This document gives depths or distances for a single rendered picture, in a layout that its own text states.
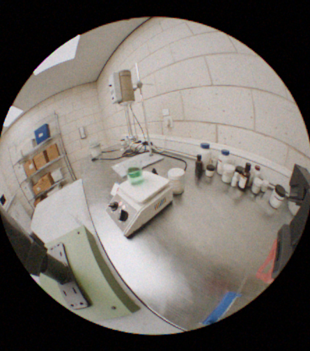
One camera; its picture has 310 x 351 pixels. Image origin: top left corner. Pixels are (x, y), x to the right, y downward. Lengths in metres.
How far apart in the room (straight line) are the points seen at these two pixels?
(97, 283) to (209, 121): 0.76
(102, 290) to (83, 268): 0.07
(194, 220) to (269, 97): 0.63
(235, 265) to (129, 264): 0.26
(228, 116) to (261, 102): 0.23
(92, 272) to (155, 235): 0.20
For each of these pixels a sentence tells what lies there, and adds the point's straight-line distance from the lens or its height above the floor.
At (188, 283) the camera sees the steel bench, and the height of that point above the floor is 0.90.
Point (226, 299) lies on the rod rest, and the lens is 0.30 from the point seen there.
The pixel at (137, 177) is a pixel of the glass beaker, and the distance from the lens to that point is 0.31.
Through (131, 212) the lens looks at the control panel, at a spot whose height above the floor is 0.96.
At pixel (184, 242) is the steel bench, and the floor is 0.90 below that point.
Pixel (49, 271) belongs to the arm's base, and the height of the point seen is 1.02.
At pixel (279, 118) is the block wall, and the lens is 0.63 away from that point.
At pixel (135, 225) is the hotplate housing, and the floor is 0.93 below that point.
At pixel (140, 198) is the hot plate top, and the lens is 0.29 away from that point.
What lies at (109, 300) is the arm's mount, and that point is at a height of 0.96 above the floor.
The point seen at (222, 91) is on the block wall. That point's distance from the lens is 0.64.
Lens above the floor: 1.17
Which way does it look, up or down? 30 degrees down
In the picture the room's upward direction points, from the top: 9 degrees counter-clockwise
